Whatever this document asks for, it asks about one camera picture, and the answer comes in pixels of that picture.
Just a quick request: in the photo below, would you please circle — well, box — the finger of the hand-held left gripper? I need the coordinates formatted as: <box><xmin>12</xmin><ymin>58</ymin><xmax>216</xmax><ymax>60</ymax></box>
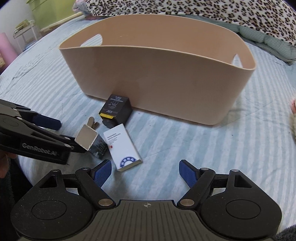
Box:
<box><xmin>23</xmin><ymin>128</ymin><xmax>87</xmax><ymax>154</ymax></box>
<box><xmin>0</xmin><ymin>99</ymin><xmax>61</xmax><ymax>131</ymax></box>

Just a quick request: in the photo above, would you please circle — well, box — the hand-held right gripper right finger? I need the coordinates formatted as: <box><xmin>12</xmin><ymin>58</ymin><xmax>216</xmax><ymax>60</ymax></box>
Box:
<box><xmin>177</xmin><ymin>159</ymin><xmax>253</xmax><ymax>208</ymax></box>

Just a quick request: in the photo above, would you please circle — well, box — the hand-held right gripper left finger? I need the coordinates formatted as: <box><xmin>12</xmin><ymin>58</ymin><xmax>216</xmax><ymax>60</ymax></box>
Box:
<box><xmin>39</xmin><ymin>159</ymin><xmax>116</xmax><ymax>208</ymax></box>

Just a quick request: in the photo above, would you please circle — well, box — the dark printed box flap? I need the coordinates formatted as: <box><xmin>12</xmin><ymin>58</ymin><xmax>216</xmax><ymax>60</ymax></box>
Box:
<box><xmin>74</xmin><ymin>124</ymin><xmax>110</xmax><ymax>161</ymax></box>

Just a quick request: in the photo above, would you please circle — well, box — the beige plastic storage basket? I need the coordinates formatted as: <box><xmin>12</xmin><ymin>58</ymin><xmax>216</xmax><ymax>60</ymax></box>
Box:
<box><xmin>58</xmin><ymin>15</ymin><xmax>257</xmax><ymax>126</ymax></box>

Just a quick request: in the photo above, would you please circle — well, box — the white box blue round seal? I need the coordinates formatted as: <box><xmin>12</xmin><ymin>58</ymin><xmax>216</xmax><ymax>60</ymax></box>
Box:
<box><xmin>103</xmin><ymin>123</ymin><xmax>143</xmax><ymax>172</ymax></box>

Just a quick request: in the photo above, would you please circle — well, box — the small wooden stick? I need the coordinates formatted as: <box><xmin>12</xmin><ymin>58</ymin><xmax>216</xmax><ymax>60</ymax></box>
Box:
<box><xmin>87</xmin><ymin>117</ymin><xmax>100</xmax><ymax>131</ymax></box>

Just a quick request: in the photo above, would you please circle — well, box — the striped light blue bed sheet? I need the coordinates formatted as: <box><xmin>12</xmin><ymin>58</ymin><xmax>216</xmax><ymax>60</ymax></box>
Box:
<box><xmin>0</xmin><ymin>14</ymin><xmax>296</xmax><ymax>232</ymax></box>

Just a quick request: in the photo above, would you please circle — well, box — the small black box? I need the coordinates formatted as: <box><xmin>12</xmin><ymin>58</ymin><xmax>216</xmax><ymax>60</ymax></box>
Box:
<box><xmin>99</xmin><ymin>94</ymin><xmax>133</xmax><ymax>125</ymax></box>

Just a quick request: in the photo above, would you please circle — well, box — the small white side table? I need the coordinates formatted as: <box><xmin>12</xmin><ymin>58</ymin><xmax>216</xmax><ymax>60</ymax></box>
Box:
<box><xmin>13</xmin><ymin>20</ymin><xmax>38</xmax><ymax>52</ymax></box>

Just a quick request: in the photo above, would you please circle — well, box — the green cabinet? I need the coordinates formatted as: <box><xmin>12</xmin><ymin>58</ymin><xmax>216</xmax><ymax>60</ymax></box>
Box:
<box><xmin>25</xmin><ymin>0</ymin><xmax>80</xmax><ymax>29</ymax></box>

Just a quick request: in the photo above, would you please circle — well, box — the grey fleece clothing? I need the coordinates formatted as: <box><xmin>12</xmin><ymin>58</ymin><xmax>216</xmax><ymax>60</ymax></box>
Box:
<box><xmin>274</xmin><ymin>226</ymin><xmax>296</xmax><ymax>241</ymax></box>

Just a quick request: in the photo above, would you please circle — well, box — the pale fuzzy object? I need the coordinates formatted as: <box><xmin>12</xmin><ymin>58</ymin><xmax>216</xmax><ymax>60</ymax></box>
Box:
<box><xmin>290</xmin><ymin>98</ymin><xmax>296</xmax><ymax>141</ymax></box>

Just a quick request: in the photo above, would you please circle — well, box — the green quilt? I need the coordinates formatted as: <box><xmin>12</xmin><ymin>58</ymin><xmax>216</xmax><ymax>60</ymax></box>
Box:
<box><xmin>185</xmin><ymin>14</ymin><xmax>296</xmax><ymax>63</ymax></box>

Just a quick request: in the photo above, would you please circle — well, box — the leopard print blanket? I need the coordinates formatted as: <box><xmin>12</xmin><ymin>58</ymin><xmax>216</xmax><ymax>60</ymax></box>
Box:
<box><xmin>73</xmin><ymin>0</ymin><xmax>296</xmax><ymax>47</ymax></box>

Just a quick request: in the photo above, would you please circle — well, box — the wooden bed rail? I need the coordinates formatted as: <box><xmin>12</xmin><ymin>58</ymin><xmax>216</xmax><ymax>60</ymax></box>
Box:
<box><xmin>43</xmin><ymin>12</ymin><xmax>83</xmax><ymax>32</ymax></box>

